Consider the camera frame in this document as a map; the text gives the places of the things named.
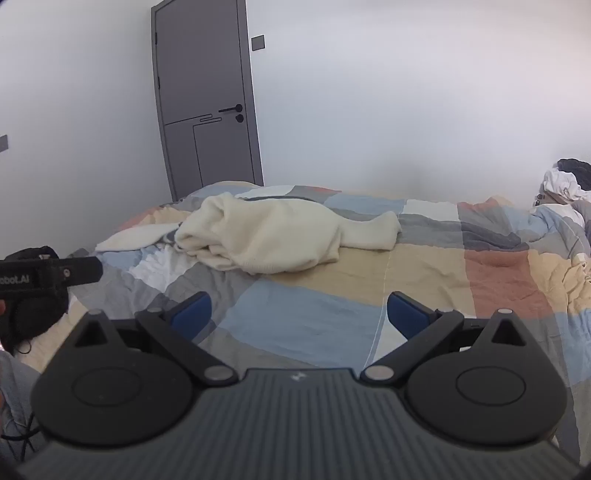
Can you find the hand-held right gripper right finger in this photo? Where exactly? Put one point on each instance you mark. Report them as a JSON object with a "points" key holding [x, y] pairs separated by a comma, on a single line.
{"points": [[408, 316]]}

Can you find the grey wall switch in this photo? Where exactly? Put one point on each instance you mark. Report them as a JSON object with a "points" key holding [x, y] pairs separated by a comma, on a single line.
{"points": [[3, 143], [258, 43]]}

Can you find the cream striped knit sweater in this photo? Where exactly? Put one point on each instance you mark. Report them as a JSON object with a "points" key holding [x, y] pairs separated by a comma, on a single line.
{"points": [[277, 235]]}

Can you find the grey door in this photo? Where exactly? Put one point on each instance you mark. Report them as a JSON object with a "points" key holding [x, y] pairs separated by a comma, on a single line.
{"points": [[198, 69]]}

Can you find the person's grey trousers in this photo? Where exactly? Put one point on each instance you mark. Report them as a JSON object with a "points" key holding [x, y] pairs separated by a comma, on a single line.
{"points": [[16, 392]]}

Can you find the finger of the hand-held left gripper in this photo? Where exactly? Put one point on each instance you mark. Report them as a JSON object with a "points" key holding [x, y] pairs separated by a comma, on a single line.
{"points": [[83, 271]]}

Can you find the patchwork duvet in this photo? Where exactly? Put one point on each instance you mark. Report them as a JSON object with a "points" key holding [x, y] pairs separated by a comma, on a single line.
{"points": [[461, 277]]}

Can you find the white crumpled cloth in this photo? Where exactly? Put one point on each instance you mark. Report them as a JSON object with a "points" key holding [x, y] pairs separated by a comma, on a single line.
{"points": [[561, 184]]}

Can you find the black crumpled cloth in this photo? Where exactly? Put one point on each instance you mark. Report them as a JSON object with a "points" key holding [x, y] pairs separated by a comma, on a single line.
{"points": [[577, 167]]}

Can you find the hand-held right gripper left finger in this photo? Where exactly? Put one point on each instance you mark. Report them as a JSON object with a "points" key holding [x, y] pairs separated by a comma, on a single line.
{"points": [[191, 314]]}

